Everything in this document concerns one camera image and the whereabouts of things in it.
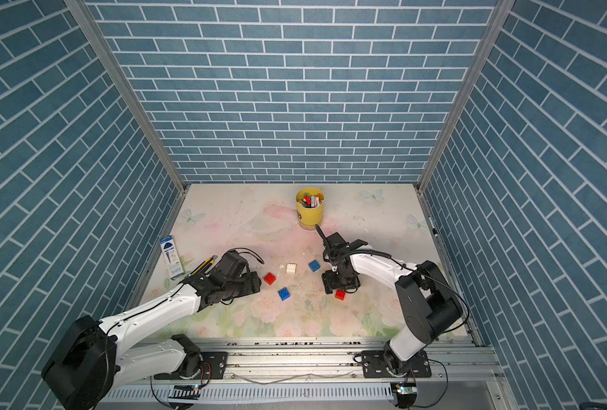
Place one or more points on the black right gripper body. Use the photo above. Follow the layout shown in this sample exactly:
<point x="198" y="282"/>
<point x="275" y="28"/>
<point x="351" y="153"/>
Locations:
<point x="337" y="279"/>

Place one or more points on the red lego brick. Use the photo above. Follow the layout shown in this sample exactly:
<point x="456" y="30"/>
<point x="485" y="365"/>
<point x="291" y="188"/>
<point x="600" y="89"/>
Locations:
<point x="340" y="294"/>
<point x="269" y="278"/>

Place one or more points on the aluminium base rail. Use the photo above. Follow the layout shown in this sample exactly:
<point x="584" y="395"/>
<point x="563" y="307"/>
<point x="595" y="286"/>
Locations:
<point x="331" y="374"/>

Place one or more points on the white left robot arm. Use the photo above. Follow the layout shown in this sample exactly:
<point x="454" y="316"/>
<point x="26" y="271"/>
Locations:
<point x="96" y="356"/>

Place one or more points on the yellow black utility knife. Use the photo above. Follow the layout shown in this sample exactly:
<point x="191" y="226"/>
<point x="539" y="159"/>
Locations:
<point x="202" y="268"/>

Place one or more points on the white blue pen box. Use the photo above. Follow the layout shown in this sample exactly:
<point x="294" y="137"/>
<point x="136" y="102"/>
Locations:
<point x="171" y="257"/>

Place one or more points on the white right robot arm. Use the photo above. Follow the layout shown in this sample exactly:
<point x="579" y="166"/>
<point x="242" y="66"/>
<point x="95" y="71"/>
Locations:
<point x="428" y="305"/>

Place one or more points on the aluminium corner post right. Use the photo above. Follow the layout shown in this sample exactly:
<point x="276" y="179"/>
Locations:
<point x="483" y="50"/>

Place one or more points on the aluminium corner post left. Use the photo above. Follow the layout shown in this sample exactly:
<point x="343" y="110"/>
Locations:
<point x="101" y="48"/>

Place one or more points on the aluminium corner post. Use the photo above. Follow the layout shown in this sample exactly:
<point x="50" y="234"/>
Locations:
<point x="101" y="48"/>
<point x="483" y="50"/>

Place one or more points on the yellow cup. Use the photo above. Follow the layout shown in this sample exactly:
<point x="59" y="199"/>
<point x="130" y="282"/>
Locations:
<point x="309" y="218"/>

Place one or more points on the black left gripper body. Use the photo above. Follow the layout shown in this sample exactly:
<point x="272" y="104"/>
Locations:
<point x="244" y="285"/>

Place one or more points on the markers in cup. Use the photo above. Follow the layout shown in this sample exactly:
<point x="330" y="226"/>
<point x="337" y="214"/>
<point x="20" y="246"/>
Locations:
<point x="311" y="201"/>

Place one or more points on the blue lego brick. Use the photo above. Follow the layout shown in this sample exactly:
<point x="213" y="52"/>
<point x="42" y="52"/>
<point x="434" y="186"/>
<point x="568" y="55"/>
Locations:
<point x="314" y="266"/>
<point x="284" y="294"/>

